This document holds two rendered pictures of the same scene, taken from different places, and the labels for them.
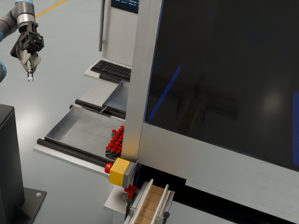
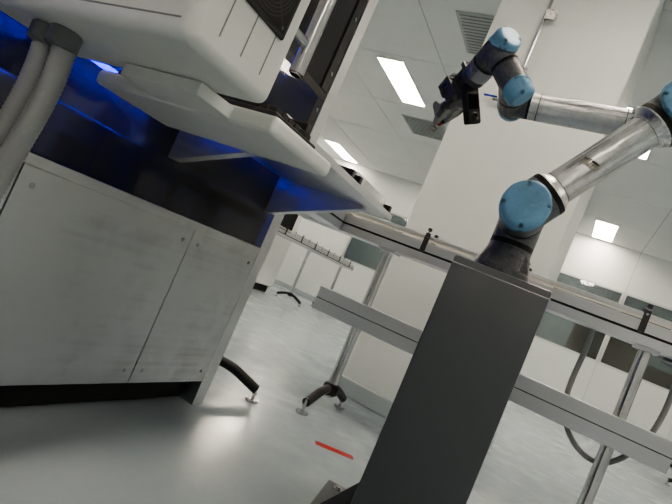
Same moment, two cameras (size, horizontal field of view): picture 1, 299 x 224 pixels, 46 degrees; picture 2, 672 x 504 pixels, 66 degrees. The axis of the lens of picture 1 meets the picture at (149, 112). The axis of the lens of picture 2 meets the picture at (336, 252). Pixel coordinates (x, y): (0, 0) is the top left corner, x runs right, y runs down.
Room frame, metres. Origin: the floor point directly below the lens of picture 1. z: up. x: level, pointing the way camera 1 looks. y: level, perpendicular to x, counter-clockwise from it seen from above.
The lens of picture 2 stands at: (2.80, 0.72, 0.61)
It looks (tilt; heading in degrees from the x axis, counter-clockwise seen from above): 3 degrees up; 193
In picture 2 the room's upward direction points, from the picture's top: 23 degrees clockwise
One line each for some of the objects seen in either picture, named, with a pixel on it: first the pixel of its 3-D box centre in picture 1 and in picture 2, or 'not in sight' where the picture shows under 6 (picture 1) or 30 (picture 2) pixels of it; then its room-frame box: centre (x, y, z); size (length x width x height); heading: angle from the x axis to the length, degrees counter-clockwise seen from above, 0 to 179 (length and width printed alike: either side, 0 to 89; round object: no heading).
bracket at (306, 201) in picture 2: not in sight; (313, 209); (1.13, 0.22, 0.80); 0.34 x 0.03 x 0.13; 77
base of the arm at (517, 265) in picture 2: not in sight; (505, 260); (1.33, 0.84, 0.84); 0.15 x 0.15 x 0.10
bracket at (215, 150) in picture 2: not in sight; (229, 152); (1.61, 0.11, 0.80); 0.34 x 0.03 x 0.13; 77
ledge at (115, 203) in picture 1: (127, 201); not in sight; (0.89, 0.03, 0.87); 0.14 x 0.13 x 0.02; 77
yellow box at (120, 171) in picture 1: (121, 172); not in sight; (0.92, 0.06, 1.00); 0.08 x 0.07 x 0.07; 77
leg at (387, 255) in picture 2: not in sight; (358, 322); (0.27, 0.40, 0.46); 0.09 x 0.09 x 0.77; 77
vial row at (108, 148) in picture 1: (115, 140); not in sight; (1.19, 0.13, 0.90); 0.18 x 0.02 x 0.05; 166
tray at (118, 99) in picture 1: (142, 103); not in sight; (1.52, 0.05, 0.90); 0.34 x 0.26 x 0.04; 77
